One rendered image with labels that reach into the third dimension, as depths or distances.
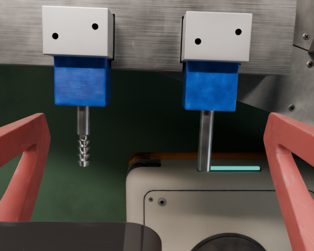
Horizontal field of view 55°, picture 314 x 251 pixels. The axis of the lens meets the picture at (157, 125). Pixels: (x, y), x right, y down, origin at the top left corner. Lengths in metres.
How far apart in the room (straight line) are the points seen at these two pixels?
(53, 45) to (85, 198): 1.03
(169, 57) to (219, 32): 0.05
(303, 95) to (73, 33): 0.24
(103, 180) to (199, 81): 0.98
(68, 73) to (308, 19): 0.24
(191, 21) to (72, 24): 0.09
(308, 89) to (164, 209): 0.65
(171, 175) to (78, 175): 0.45
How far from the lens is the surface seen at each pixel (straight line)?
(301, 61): 0.35
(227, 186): 0.92
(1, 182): 1.33
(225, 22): 0.24
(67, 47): 0.25
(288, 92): 0.35
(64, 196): 1.26
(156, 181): 0.89
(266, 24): 0.28
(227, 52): 0.24
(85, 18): 0.25
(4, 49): 0.29
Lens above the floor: 1.12
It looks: 81 degrees down
